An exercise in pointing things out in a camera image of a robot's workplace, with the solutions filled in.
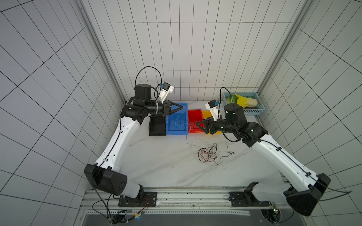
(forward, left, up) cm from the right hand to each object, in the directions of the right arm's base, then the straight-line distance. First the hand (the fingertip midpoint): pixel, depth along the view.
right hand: (194, 123), depth 68 cm
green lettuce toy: (+43, -31, -24) cm, 58 cm away
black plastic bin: (+18, +28, -31) cm, 46 cm away
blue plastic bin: (+20, +12, -28) cm, 37 cm away
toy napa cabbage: (+41, -42, -24) cm, 63 cm away
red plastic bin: (+20, -1, -19) cm, 27 cm away
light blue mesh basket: (+33, -47, -25) cm, 63 cm away
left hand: (+3, +8, +6) cm, 10 cm away
